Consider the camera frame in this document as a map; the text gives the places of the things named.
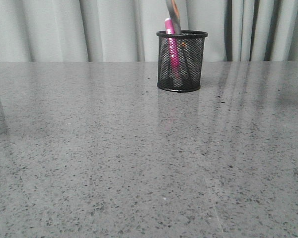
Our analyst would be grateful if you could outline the pink marker pen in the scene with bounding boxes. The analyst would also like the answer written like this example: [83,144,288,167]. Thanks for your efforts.
[164,18,182,88]

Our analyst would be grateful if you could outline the grey orange scissors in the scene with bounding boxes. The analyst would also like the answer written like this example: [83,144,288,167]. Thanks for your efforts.
[164,0,197,82]

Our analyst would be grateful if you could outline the black mesh pen holder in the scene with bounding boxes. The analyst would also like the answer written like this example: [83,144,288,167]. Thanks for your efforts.
[156,30,208,93]

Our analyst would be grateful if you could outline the grey curtain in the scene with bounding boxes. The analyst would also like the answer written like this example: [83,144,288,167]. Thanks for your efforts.
[0,0,298,62]

